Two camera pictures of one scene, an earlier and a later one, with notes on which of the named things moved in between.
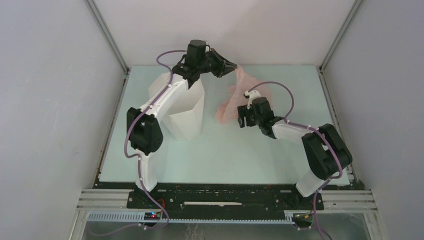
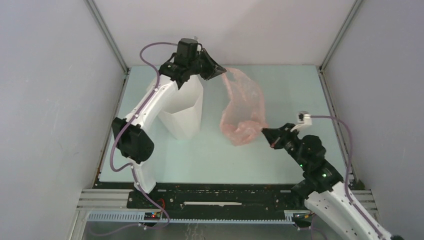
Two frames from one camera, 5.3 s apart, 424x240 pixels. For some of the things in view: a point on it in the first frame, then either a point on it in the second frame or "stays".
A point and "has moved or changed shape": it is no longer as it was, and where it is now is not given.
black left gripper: (223, 66) to (213, 68)
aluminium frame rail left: (113, 41) stays
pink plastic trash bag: (246, 89) has moved or changed shape
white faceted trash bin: (183, 120) stays
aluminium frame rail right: (350, 14) stays
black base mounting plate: (219, 197) stays
